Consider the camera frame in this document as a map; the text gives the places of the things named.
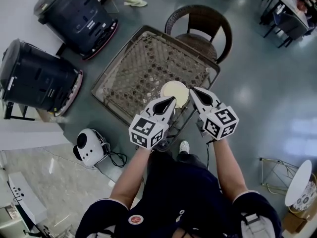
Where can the brown wicker chair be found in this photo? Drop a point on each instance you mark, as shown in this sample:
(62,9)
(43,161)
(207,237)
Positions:
(198,18)

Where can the brown wicker square table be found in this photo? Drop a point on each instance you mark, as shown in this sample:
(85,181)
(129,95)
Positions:
(138,66)

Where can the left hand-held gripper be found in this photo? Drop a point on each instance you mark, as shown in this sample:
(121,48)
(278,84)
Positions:
(146,133)

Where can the person's right forearm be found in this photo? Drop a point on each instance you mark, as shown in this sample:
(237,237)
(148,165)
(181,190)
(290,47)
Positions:
(227,167)

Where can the white round gold-framed side table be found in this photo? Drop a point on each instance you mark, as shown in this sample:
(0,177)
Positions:
(298,182)

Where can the patterned round pouf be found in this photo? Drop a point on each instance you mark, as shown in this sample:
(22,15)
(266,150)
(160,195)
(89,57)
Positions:
(308,195)

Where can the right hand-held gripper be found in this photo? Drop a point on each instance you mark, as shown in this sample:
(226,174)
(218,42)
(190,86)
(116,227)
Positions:
(220,123)

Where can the white box-shaped device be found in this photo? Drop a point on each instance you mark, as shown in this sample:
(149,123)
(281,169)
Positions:
(24,195)

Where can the person's left forearm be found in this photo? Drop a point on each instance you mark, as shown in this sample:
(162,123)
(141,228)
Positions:
(130,175)

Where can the person's dark trousers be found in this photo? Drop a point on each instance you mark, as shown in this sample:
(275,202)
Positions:
(188,157)

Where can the brown cardboard box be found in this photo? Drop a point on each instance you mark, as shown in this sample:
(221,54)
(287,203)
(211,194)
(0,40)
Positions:
(296,220)

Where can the white panda-shaped robot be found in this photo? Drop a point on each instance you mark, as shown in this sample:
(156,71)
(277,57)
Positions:
(88,145)

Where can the dark wheeled service robot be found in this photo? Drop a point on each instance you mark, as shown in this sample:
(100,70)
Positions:
(34,80)
(74,16)

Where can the black metal stand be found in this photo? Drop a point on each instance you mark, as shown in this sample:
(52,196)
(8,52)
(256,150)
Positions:
(17,113)

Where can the dark blue dining chair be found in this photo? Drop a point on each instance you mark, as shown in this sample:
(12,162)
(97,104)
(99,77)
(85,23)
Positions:
(289,25)

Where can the person's white shoe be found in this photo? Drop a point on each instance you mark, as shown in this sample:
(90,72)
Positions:
(184,146)

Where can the person's dark shirt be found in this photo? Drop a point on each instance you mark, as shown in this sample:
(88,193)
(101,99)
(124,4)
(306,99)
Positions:
(178,199)

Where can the cream round plate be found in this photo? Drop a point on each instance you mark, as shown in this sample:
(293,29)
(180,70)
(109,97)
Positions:
(174,90)

